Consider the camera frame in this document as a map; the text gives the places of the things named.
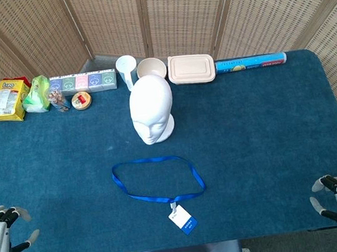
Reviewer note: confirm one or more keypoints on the white and blue ID badge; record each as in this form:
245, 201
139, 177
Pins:
181, 218

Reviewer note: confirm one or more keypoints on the blue table mat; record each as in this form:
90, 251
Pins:
68, 163

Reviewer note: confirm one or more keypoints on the yellow snack box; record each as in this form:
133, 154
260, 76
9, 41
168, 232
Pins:
5, 101

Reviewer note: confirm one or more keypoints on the green and white plastic bag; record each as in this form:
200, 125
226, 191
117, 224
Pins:
35, 96

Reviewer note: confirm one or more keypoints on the clear jar of sticks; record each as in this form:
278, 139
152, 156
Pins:
58, 99

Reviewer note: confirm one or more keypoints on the red snack packet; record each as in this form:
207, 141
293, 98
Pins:
24, 80

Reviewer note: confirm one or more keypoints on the round red-labelled tin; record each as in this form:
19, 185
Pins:
81, 100

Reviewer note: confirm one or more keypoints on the blue-purple tissue pack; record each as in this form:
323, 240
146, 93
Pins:
94, 81
56, 86

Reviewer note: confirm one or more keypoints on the green tissue pack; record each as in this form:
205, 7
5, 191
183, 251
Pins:
68, 84
109, 79

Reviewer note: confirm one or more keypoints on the blue plastic wrap roll box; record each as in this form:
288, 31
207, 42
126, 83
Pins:
250, 63

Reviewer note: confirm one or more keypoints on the pink tissue pack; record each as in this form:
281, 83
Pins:
81, 82

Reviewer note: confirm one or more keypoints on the white foam mannequin head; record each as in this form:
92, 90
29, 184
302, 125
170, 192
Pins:
150, 103

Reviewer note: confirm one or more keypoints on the beige lidded lunch box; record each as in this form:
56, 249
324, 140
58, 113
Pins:
190, 68

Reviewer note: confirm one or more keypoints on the white plastic measuring cup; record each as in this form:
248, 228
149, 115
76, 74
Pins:
125, 66

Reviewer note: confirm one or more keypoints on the beige bowl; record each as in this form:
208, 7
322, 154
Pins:
150, 68

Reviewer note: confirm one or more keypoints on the woven folding screen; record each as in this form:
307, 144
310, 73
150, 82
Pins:
173, 14

